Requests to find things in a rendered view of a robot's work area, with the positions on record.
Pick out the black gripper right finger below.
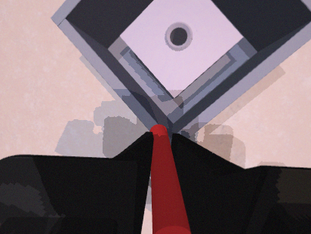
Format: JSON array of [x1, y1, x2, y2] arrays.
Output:
[[171, 133, 311, 234]]

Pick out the pale pink square plate with hole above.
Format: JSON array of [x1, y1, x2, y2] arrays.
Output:
[[120, 0, 243, 98]]

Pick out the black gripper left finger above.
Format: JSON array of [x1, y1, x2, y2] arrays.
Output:
[[0, 131, 154, 234]]

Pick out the red peg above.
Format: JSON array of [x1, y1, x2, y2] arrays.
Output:
[[149, 125, 191, 234]]

